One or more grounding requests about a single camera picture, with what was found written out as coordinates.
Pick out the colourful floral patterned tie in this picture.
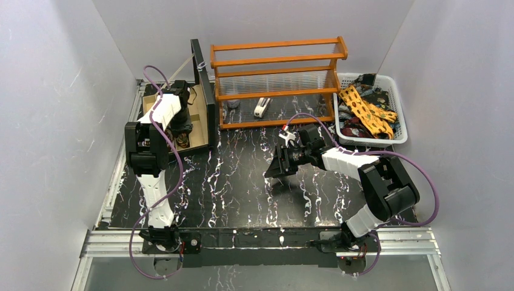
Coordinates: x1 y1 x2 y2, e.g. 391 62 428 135
175 133 190 149

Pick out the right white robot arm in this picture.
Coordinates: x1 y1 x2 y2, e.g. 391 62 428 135
264 124 420 251

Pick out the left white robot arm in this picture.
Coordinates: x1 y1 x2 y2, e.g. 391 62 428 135
124 80 190 252

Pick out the black compartment tie box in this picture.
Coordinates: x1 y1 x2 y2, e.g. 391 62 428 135
142 39 218 161

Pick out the dark red tie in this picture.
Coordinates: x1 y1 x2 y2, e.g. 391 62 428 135
341 117 374 138

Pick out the grey round object on shelf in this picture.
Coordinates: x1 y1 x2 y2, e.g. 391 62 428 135
226 99 240 110

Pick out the white stapler-like object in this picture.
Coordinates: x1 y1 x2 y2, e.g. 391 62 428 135
254 98 271 118

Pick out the orange wooden shelf rack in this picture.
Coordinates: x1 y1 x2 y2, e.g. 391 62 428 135
210 36 349 130

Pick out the yellow patterned tie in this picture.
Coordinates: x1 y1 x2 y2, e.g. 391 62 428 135
338 85 398 139

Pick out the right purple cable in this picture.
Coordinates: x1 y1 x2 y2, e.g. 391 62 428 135
285 112 441 278

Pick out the purple cable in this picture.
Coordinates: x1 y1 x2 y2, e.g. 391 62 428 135
128 65 185 280
285 112 441 278

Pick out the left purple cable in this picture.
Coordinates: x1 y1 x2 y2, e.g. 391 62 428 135
128 65 185 280

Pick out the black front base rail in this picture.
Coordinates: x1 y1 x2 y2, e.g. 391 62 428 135
172 227 382 269

